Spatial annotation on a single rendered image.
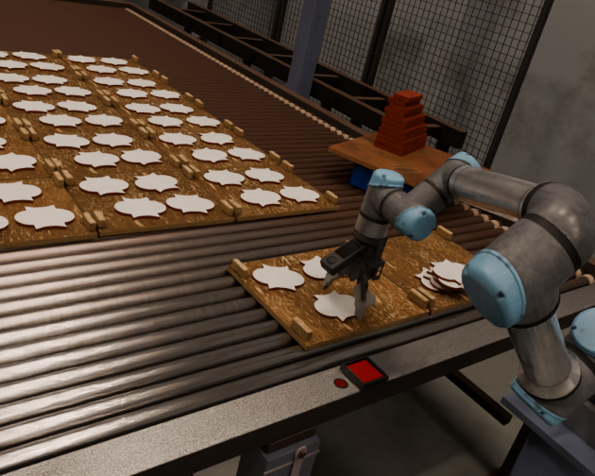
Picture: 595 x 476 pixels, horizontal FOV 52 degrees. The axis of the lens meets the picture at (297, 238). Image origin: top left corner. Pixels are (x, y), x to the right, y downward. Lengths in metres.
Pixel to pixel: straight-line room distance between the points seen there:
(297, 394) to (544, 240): 0.58
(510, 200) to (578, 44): 3.58
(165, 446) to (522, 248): 0.67
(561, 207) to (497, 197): 0.18
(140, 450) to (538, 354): 0.70
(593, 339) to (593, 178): 3.26
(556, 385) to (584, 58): 3.55
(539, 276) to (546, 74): 3.85
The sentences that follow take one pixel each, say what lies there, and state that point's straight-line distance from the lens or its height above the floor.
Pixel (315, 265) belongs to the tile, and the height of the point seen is 0.94.
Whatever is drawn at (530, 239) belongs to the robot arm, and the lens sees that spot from 0.97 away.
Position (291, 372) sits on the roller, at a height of 0.92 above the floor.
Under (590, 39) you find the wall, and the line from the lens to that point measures 4.63.
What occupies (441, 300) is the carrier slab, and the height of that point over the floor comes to 0.94.
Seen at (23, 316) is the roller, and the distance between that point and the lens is 1.38.
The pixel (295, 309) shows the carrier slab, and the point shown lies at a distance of 1.47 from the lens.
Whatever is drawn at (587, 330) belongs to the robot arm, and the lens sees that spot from 1.35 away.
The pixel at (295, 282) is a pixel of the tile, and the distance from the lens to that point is 1.55.
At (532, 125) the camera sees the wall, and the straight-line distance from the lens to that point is 4.79.
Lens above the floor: 1.73
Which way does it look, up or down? 26 degrees down
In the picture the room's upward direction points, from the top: 14 degrees clockwise
